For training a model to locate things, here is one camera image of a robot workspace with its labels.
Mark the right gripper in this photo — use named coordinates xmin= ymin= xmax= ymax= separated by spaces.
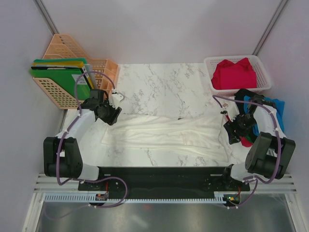
xmin=223 ymin=113 xmax=257 ymax=145

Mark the white t shirt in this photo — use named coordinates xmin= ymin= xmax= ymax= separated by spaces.
xmin=102 ymin=114 xmax=247 ymax=162

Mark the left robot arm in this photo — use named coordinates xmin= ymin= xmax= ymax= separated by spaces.
xmin=43 ymin=89 xmax=125 ymax=190

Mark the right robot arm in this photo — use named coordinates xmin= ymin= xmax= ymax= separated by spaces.
xmin=220 ymin=91 xmax=295 ymax=190

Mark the red t shirt on table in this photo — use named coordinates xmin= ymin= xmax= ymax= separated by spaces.
xmin=224 ymin=116 xmax=253 ymax=147

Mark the black t shirt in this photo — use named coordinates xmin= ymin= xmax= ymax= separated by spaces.
xmin=234 ymin=88 xmax=258 ymax=115

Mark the peach plastic file organizer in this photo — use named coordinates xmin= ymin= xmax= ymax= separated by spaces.
xmin=29 ymin=34 xmax=119 ymax=109

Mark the blue t shirt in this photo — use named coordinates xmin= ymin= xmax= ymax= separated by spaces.
xmin=244 ymin=96 xmax=285 ymax=136

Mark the white plastic basket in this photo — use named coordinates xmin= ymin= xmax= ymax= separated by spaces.
xmin=204 ymin=55 xmax=272 ymax=96

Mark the red t shirt in basket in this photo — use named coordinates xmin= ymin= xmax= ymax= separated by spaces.
xmin=211 ymin=58 xmax=257 ymax=90

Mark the green file folder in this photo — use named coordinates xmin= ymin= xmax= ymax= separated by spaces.
xmin=33 ymin=67 xmax=91 ymax=101

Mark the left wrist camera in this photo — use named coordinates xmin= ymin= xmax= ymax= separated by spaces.
xmin=109 ymin=89 xmax=125 ymax=108

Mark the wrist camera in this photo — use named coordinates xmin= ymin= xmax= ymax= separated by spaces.
xmin=109 ymin=89 xmax=125 ymax=108
xmin=222 ymin=101 xmax=239 ymax=121

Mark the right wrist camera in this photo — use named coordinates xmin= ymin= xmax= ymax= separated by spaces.
xmin=222 ymin=101 xmax=239 ymax=121

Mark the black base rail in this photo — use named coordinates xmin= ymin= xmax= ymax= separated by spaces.
xmin=78 ymin=167 xmax=250 ymax=199

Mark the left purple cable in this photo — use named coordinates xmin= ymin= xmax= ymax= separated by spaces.
xmin=44 ymin=71 xmax=128 ymax=220

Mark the white slotted cable duct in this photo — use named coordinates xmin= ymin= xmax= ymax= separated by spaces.
xmin=44 ymin=192 xmax=234 ymax=204

